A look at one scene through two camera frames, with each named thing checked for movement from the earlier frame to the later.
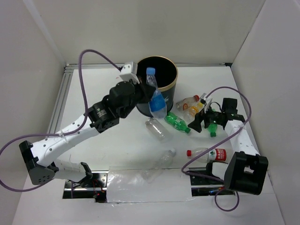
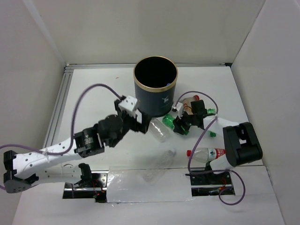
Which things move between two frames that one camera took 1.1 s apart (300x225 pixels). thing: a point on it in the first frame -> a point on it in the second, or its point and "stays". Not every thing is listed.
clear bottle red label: [212, 155] stays
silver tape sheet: [127, 184] stays
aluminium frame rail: [63, 76] stays
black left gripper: [145, 89] -> [139, 127]
